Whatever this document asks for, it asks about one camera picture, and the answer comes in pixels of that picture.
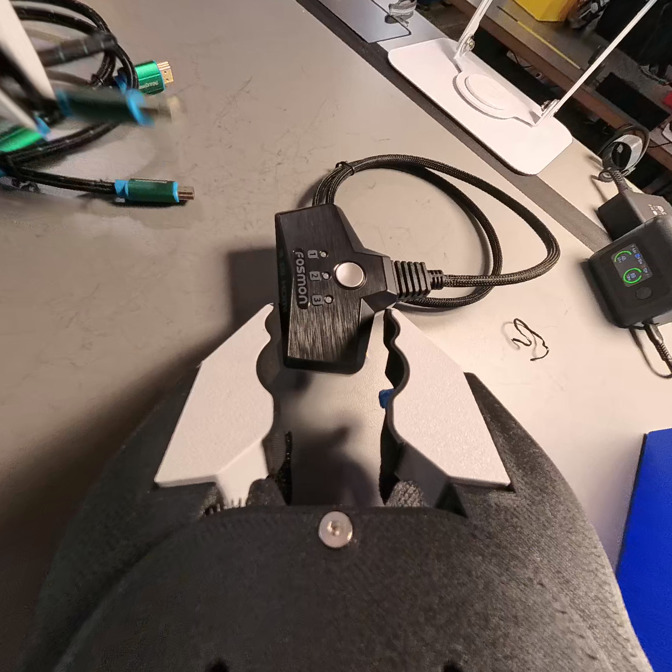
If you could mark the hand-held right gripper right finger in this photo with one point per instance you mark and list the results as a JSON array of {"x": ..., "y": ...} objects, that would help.
[{"x": 446, "y": 425}]

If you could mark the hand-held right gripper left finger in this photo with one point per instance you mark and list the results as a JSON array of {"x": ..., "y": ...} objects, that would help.
[{"x": 220, "y": 420}]

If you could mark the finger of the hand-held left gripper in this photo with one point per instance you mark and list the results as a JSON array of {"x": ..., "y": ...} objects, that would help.
[
  {"x": 13, "y": 113},
  {"x": 21, "y": 42}
]

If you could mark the black HDMI switch box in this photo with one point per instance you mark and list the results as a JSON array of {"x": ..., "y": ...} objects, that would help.
[{"x": 325, "y": 315}]

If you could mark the blue plastic bin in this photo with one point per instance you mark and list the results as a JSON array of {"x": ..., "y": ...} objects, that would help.
[{"x": 648, "y": 551}]

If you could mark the grey power station with display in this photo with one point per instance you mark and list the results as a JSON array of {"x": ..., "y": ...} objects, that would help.
[{"x": 630, "y": 299}]

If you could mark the black flat box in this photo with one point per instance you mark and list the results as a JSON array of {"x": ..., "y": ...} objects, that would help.
[{"x": 624, "y": 210}]

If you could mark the grey metal plate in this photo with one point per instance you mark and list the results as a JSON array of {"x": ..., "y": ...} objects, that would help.
[{"x": 346, "y": 15}]

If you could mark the yellow plastic bin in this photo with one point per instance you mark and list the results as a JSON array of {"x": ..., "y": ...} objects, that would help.
[{"x": 543, "y": 8}]

